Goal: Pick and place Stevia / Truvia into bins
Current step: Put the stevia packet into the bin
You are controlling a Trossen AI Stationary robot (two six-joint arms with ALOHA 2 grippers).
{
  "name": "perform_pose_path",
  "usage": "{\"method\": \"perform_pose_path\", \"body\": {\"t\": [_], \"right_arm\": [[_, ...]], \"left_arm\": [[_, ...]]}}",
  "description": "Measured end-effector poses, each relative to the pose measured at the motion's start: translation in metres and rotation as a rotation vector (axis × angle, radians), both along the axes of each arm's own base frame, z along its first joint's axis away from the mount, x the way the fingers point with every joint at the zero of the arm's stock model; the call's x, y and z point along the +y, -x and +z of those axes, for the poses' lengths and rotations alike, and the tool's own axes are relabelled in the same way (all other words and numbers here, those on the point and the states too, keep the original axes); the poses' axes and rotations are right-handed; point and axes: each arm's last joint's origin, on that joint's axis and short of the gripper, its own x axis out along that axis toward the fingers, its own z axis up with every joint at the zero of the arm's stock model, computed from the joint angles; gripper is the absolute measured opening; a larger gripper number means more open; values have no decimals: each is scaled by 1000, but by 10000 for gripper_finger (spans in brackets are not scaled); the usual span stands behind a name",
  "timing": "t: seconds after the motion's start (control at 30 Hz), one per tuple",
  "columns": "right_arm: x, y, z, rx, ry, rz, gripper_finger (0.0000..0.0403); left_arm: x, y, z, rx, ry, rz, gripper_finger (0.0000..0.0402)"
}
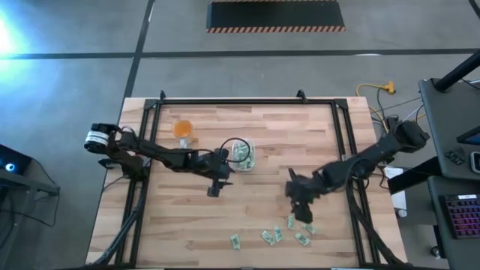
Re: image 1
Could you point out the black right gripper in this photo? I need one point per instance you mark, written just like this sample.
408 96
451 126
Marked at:
305 189

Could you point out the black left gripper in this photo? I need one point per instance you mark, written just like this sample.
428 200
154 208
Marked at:
213 168

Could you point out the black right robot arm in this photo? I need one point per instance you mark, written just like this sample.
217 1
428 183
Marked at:
375 153

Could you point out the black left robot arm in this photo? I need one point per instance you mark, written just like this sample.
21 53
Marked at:
157 152

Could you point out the clear plastic container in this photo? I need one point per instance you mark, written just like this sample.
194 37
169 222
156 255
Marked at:
243 142

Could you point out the yellow ceramic mug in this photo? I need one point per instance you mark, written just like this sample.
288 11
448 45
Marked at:
183 131

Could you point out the white paper sheet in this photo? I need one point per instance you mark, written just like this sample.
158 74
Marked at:
397 195

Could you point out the white round cap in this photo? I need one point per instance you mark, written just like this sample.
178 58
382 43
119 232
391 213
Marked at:
402 213

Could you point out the dark desk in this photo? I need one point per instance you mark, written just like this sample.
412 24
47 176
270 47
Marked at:
437 225

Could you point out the black caster wheel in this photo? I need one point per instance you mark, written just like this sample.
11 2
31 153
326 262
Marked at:
435 252

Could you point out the black ramp hazard stripes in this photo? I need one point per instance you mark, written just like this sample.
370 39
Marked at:
275 15

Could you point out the small black controller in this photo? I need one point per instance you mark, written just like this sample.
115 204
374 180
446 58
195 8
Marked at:
455 157

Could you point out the purple backlit keyboard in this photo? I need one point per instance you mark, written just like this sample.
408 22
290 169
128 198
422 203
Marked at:
463 217

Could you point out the grey desk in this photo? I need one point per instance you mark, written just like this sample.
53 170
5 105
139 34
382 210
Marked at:
446 112

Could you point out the white rounded device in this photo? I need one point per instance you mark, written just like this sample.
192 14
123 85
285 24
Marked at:
476 162

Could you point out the black tablet screen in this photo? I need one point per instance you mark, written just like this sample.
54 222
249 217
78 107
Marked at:
470 137

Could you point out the black equipment stand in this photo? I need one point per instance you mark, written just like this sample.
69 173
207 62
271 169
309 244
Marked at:
33 185

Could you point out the black pole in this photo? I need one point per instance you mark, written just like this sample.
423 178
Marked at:
457 71

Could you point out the black device blue light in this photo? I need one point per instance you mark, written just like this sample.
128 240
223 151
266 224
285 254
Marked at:
13 161

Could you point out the black aluminium rig frame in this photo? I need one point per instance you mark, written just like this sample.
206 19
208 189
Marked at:
243 101

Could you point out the black frame clamp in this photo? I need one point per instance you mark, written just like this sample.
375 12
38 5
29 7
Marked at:
162 96
302 96

